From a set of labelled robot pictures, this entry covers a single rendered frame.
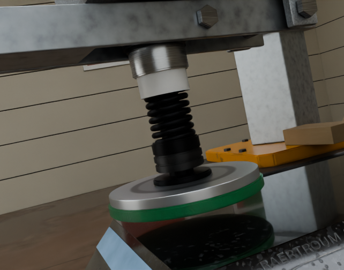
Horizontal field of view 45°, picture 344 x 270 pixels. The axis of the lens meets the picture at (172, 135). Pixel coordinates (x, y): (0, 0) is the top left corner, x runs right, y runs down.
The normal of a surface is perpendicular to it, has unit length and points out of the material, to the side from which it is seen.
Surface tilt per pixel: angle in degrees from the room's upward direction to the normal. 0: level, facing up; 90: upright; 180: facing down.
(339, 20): 90
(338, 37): 90
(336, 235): 45
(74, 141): 90
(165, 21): 90
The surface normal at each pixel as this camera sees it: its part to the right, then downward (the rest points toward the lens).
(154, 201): -0.38, 0.13
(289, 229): -0.20, -0.98
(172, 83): 0.36, -0.02
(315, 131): -0.88, 0.21
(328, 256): 0.12, -0.71
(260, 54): -0.66, 0.18
